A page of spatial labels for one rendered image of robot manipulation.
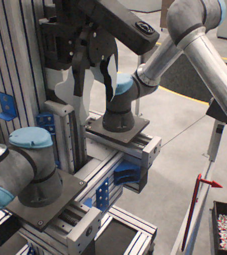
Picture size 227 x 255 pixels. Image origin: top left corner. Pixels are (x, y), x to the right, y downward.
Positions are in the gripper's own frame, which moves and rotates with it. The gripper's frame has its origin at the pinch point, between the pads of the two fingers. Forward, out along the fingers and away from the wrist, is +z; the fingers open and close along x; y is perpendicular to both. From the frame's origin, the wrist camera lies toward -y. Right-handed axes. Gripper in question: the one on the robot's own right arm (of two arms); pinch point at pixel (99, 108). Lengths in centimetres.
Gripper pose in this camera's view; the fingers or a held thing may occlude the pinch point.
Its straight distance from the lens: 45.5
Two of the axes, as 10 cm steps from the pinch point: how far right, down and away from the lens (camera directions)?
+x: -4.8, 4.7, -7.4
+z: 0.0, 8.5, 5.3
